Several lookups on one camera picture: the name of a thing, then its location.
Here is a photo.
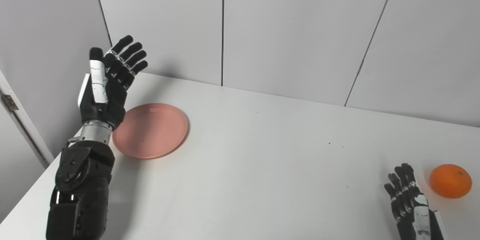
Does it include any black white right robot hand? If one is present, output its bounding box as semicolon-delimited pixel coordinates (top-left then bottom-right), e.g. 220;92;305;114
384;163;449;240

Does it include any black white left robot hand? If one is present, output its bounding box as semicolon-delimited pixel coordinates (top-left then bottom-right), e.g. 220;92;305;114
78;35;148;130

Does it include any orange fruit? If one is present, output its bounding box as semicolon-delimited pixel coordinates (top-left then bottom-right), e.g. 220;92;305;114
429;164;473;199

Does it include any pink round plate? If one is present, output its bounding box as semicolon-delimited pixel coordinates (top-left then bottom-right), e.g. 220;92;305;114
112;103;188;159

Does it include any metal door hinge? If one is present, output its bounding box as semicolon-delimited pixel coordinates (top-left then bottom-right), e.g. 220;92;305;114
1;94;19;111

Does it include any white door frame post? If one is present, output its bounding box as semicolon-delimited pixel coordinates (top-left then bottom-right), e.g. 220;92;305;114
0;69;55;169

